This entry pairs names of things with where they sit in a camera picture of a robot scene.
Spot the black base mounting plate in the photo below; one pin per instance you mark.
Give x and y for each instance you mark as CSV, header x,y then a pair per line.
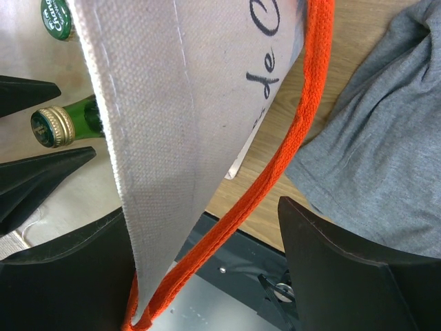
x,y
244,286

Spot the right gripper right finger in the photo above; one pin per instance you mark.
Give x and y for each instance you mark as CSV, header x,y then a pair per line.
x,y
342,281

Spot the clear bottle front left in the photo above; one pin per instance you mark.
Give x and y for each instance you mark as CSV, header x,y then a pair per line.
x,y
57,20

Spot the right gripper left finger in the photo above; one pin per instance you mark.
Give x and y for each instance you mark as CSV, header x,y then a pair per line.
x,y
78,281

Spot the right grey shorts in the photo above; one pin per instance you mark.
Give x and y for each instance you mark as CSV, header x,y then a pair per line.
x,y
374,170

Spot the green Perrier bottle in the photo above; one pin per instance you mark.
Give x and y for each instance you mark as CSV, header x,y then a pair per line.
x,y
56,126

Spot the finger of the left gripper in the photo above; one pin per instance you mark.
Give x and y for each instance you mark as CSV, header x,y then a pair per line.
x,y
17,94
26,183

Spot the beige canvas tote bag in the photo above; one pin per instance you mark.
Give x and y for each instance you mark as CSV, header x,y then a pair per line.
x,y
181,87

